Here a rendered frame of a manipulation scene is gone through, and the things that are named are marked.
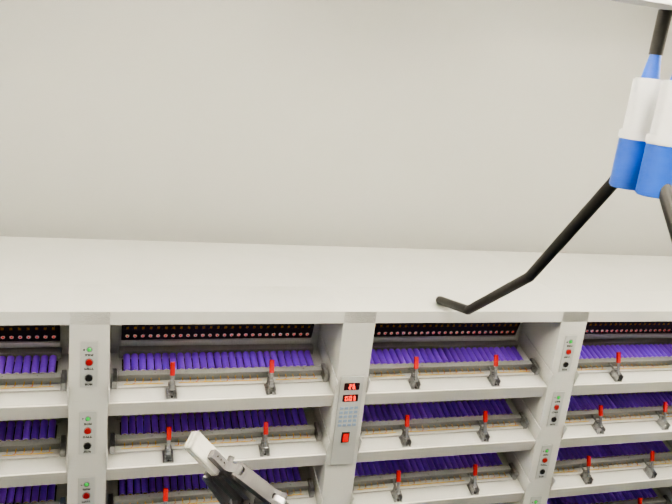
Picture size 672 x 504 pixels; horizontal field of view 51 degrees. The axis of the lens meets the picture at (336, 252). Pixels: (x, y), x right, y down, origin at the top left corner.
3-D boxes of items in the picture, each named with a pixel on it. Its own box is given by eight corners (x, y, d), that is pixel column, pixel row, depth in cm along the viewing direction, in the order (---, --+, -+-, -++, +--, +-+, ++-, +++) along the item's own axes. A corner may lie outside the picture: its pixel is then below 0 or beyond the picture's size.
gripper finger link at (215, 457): (226, 478, 106) (240, 477, 104) (206, 458, 104) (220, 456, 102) (230, 469, 107) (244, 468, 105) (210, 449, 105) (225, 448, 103)
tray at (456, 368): (542, 396, 221) (558, 364, 214) (362, 404, 202) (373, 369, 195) (514, 352, 237) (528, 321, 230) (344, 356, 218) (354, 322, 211)
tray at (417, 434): (531, 450, 226) (546, 420, 219) (354, 462, 207) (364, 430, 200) (504, 403, 242) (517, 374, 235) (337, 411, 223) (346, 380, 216)
